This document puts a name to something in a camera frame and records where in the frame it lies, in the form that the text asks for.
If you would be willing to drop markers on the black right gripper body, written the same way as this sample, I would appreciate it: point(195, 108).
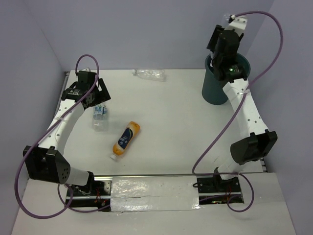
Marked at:
point(212, 42)

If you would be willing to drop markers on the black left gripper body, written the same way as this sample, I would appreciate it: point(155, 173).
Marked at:
point(100, 97)

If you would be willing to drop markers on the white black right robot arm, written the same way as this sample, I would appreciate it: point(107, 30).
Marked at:
point(256, 139)

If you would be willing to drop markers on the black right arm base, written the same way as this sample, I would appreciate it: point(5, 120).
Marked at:
point(216, 186)

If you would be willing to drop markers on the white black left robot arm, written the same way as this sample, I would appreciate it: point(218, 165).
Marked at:
point(46, 161)

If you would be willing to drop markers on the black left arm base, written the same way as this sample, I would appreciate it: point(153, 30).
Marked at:
point(97, 196)

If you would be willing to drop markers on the dark green ribbed bin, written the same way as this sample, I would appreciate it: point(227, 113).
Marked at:
point(212, 88)

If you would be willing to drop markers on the clear bottle blue label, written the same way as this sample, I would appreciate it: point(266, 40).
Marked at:
point(100, 118)

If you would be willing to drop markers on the orange bottle blue label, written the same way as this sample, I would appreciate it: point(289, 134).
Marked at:
point(123, 142)

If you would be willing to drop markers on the clear bottle at back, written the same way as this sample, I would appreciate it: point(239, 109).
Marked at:
point(154, 75)

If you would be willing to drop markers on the white foil covered panel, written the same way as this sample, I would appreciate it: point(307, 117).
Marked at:
point(166, 193)

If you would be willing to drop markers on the aluminium table edge rail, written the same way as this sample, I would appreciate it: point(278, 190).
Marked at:
point(263, 164)

